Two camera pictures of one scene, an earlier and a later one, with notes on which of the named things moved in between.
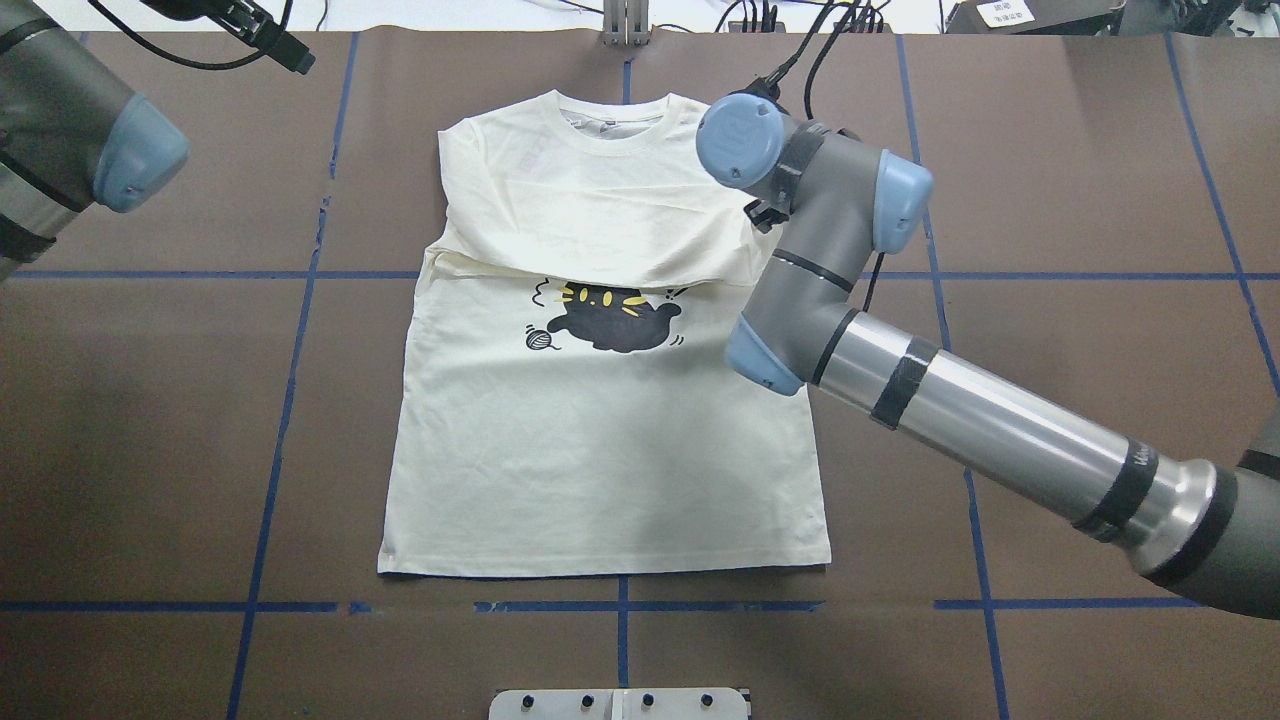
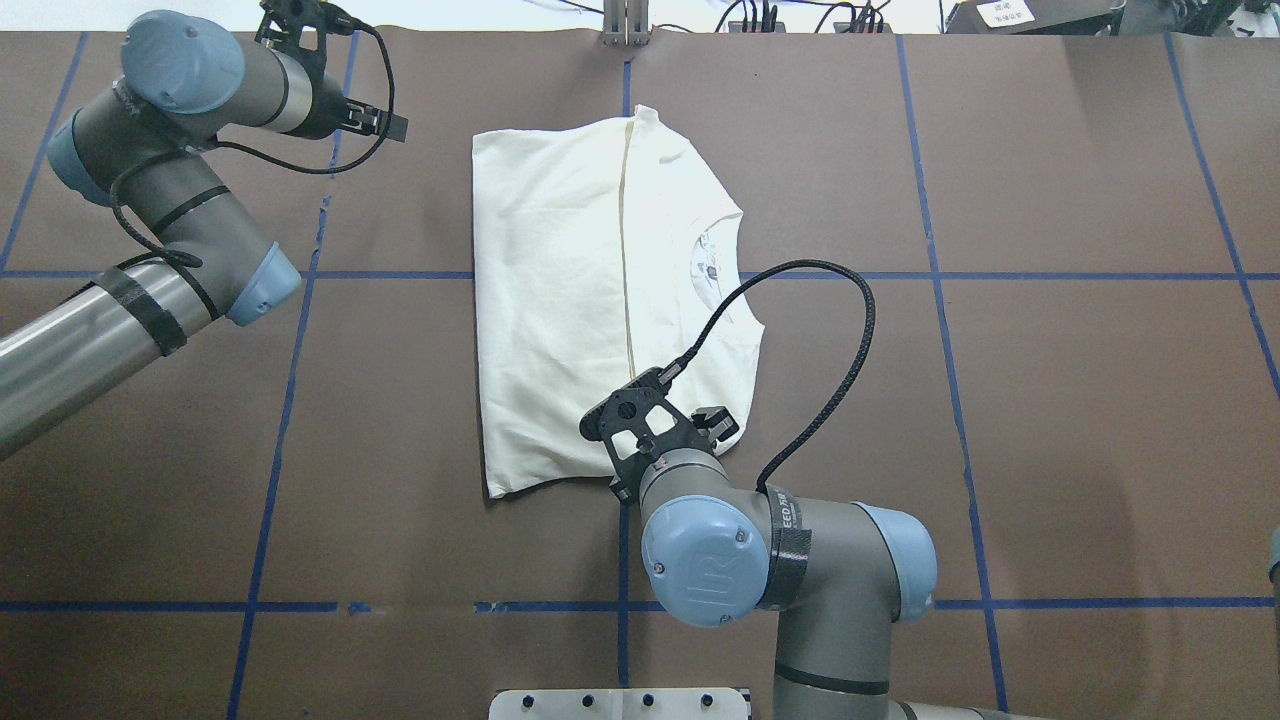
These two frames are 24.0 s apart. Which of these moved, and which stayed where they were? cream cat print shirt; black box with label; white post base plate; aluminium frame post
Moved: cream cat print shirt
Stayed: black box with label; white post base plate; aluminium frame post
